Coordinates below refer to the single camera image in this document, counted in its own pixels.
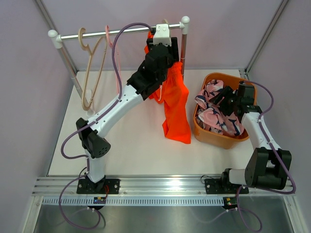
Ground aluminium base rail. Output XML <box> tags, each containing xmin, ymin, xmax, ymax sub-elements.
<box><xmin>31</xmin><ymin>173</ymin><xmax>296</xmax><ymax>197</ymax></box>

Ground cream hanger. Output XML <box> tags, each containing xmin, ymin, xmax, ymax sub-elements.
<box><xmin>77</xmin><ymin>27</ymin><xmax>107</xmax><ymax>110</ymax></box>

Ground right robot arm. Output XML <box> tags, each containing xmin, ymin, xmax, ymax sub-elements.
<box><xmin>210</xmin><ymin>81</ymin><xmax>293</xmax><ymax>194</ymax></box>

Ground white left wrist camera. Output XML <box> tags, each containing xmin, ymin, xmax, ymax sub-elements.
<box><xmin>153</xmin><ymin>23</ymin><xmax>172</xmax><ymax>47</ymax></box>

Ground clothes rack with metal rail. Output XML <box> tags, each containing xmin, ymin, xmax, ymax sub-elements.
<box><xmin>48</xmin><ymin>16</ymin><xmax>190</xmax><ymax>115</ymax></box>

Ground pink shark print shorts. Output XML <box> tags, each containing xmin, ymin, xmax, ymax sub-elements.
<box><xmin>195</xmin><ymin>80</ymin><xmax>244</xmax><ymax>137</ymax></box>

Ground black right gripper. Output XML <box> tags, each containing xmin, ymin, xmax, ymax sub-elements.
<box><xmin>209</xmin><ymin>85</ymin><xmax>241</xmax><ymax>117</ymax></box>

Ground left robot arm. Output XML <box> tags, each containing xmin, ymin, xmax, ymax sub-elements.
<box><xmin>76</xmin><ymin>37</ymin><xmax>179</xmax><ymax>194</ymax></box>

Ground white slotted cable duct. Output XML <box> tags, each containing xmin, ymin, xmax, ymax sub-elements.
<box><xmin>42</xmin><ymin>196</ymin><xmax>224</xmax><ymax>206</ymax></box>

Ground orange shorts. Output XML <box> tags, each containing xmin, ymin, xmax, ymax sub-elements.
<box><xmin>143</xmin><ymin>31</ymin><xmax>192</xmax><ymax>145</ymax></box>

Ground pink plastic hanger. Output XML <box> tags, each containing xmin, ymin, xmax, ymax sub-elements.
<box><xmin>105</xmin><ymin>25</ymin><xmax>121</xmax><ymax>94</ymax></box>

